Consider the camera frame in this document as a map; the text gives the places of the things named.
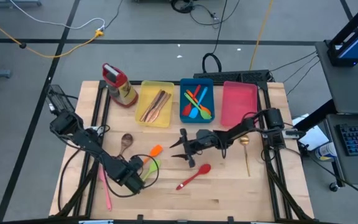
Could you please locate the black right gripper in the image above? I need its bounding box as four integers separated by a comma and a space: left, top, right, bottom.
169, 128, 219, 169

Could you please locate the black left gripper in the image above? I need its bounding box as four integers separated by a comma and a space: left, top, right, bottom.
115, 154, 146, 194

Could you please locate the orange silicone spatula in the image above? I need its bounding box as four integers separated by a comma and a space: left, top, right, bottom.
142, 144, 164, 165
186, 90, 213, 116

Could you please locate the green silicone spoon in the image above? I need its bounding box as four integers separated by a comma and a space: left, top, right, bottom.
140, 159, 162, 182

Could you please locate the red silicone spoon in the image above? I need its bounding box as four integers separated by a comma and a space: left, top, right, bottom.
175, 164, 212, 191

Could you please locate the pink silicone spatula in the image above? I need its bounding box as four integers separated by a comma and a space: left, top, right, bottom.
98, 166, 112, 212

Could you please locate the dark wooden spoon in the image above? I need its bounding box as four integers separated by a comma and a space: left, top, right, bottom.
116, 133, 134, 160

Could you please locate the red silicone spatula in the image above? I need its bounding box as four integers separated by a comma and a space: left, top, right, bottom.
181, 84, 202, 117

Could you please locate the green silicone spatula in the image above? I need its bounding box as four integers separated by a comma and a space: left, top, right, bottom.
183, 92, 213, 121

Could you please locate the copper fork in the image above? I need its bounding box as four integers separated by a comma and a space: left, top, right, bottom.
153, 93, 173, 123

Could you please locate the copper knife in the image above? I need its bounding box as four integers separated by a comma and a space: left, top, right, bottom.
139, 89, 163, 123
148, 92, 170, 123

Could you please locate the black knife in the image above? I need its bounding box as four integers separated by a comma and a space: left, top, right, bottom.
144, 90, 167, 123

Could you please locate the gold metal spoon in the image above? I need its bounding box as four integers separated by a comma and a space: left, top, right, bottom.
239, 135, 252, 177

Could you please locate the blue plastic bin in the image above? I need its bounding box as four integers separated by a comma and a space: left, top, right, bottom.
178, 78, 215, 124

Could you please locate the yellow plastic bin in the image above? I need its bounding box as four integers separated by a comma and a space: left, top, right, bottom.
134, 80, 175, 129

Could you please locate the pink plastic bin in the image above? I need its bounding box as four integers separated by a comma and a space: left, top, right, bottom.
220, 81, 259, 128

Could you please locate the black mesh power box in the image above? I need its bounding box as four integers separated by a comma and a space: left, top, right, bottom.
45, 84, 76, 118

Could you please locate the white blue can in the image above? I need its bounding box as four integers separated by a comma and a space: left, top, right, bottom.
314, 141, 337, 162

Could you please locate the grey desk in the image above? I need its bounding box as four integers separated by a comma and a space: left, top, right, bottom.
314, 40, 358, 115

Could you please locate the grey cart base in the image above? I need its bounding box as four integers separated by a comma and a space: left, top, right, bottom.
0, 0, 42, 9

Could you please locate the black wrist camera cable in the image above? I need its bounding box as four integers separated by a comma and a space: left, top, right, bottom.
131, 153, 160, 189

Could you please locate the steel box grater red handle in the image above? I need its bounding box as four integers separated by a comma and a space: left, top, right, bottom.
101, 63, 139, 108

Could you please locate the black coiled cable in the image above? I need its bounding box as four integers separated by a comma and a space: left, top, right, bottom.
201, 0, 229, 74

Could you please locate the black aluminium table frame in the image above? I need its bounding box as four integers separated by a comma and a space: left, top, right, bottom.
54, 79, 314, 222

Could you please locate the black cable bundle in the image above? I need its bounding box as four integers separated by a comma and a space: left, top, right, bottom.
170, 0, 242, 29

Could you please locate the thin black cable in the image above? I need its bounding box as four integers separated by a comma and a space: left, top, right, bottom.
282, 55, 319, 83
268, 50, 318, 73
285, 59, 321, 96

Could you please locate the black stand post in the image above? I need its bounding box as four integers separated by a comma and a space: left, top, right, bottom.
293, 98, 337, 131

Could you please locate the yellow floor cable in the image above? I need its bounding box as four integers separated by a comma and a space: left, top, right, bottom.
249, 0, 274, 71
0, 10, 104, 59

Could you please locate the white floor cable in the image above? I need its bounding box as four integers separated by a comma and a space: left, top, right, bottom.
9, 0, 106, 31

